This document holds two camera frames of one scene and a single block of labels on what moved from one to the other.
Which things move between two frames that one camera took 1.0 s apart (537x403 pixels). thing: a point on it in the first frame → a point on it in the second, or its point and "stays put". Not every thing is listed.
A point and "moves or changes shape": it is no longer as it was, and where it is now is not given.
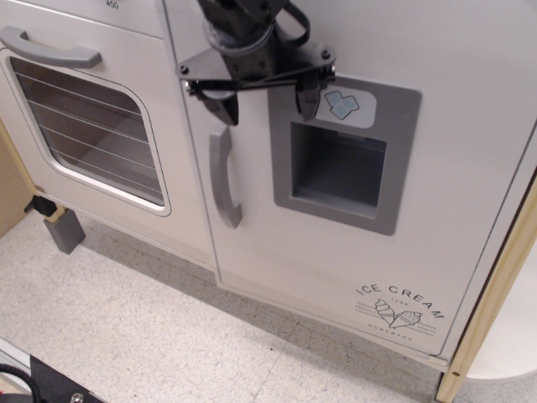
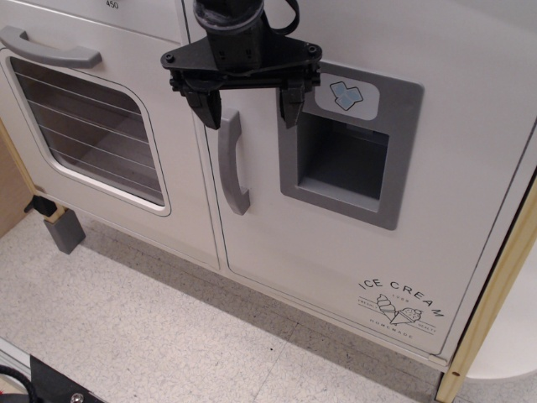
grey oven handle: (79, 56) stays put
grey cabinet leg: (66, 232) stays put
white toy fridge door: (377, 216) moves or changes shape
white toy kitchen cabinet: (381, 217) stays put
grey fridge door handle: (220, 143) → (228, 133)
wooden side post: (492, 297) stays put
